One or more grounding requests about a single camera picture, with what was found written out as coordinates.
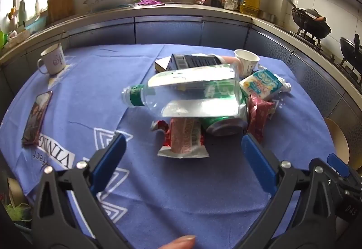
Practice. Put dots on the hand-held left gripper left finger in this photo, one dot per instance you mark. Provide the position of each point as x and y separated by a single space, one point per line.
109 162

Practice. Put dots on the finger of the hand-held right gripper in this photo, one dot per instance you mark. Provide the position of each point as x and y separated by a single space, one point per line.
319 161
338 163

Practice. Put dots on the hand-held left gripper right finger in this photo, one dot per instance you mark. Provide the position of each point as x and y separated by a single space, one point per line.
258 164

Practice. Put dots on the beige plastic bin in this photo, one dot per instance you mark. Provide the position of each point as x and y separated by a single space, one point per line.
338 138

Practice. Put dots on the red snack wrapper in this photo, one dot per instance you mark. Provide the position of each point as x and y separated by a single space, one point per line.
258 113

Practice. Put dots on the green drink can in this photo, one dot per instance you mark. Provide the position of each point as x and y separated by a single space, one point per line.
223 125

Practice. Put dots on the pink sausage wrapper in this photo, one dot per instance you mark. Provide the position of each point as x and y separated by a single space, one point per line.
183 135

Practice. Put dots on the clear plastic bottle green label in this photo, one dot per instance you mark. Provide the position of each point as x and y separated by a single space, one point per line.
215 90

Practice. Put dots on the white paper cup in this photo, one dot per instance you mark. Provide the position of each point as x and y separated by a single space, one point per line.
246 60

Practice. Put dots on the pink paper cup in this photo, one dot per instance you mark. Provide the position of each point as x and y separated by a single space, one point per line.
230 60

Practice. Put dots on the small yellow red box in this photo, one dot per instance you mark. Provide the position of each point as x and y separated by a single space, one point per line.
162 65

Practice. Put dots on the black carton box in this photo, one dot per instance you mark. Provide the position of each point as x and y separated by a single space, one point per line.
195 61

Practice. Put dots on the blue printed tablecloth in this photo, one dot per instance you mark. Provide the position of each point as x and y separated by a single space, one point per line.
84 90

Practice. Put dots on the smartphone with patterned case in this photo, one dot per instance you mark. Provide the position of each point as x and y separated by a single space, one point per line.
36 118

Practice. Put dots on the black wok with lid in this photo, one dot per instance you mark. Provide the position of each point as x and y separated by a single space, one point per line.
350 51

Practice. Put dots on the black gas stove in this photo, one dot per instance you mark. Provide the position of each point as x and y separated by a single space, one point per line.
328 48

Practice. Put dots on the white enamel mug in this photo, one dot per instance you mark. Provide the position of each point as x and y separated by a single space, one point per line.
53 60

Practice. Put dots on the metal spoon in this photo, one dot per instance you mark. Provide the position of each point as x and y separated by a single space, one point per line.
60 39

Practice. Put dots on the grey kitchen cabinet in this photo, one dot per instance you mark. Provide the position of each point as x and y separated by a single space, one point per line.
169 31

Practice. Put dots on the small steel bowl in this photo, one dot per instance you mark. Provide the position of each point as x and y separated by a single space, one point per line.
267 16

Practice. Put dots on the lime green plastic item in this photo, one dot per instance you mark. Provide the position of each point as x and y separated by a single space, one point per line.
2 39

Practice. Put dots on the purple vegetable scraps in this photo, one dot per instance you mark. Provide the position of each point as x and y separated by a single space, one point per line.
150 2

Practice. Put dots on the wooden cutting board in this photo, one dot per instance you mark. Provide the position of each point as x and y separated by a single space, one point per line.
60 1

